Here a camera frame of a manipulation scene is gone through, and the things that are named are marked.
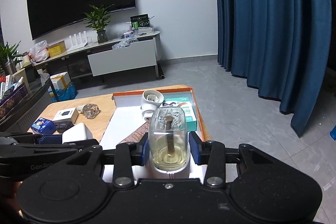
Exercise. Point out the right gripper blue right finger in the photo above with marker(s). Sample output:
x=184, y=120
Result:
x=198, y=149

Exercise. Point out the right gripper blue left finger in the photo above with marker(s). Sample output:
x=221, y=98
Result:
x=142, y=152

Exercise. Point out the brown tube white cap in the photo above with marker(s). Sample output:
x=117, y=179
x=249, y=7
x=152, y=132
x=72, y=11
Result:
x=136, y=136

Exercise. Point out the green white bandage box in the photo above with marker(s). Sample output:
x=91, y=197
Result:
x=186, y=105

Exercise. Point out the white heater with liquid bottle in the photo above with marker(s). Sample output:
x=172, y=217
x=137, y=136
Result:
x=169, y=144

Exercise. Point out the white plug-in repellent heater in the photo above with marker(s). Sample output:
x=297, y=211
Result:
x=150, y=101

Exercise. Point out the white cube charger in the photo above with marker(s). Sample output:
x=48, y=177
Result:
x=78, y=132

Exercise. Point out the right hand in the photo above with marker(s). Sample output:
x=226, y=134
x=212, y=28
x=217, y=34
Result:
x=9, y=206

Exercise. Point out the blue tin box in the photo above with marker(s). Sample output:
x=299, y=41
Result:
x=43, y=126

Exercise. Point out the white charger packaging box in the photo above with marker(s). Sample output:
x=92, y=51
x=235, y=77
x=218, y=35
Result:
x=66, y=115

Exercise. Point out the clear repellent liquid bottle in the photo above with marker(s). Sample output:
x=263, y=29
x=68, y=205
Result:
x=90, y=111

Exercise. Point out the round black glass table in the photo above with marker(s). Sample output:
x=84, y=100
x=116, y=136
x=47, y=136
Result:
x=21, y=117

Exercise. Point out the blue bag with carton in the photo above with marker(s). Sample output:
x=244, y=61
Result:
x=64, y=87

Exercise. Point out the white tv cabinet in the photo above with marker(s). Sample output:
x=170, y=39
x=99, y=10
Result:
x=101, y=59

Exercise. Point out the potted plant on table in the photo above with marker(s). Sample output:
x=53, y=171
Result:
x=8, y=52

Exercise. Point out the white plastic bag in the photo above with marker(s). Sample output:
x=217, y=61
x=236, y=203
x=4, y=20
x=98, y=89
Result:
x=39, y=52

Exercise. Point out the yellow box on cabinet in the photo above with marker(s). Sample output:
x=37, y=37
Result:
x=57, y=48

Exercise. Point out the white wifi router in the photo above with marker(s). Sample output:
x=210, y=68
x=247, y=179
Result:
x=78, y=41

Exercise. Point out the black green display box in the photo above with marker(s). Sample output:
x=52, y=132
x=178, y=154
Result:
x=140, y=22

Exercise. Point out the potted plant on cabinet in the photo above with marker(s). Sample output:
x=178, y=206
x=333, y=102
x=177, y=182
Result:
x=98, y=18

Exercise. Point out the blue curtain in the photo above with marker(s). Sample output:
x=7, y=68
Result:
x=281, y=48

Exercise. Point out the black wall charger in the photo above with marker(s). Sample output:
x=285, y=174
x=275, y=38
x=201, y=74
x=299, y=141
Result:
x=62, y=126

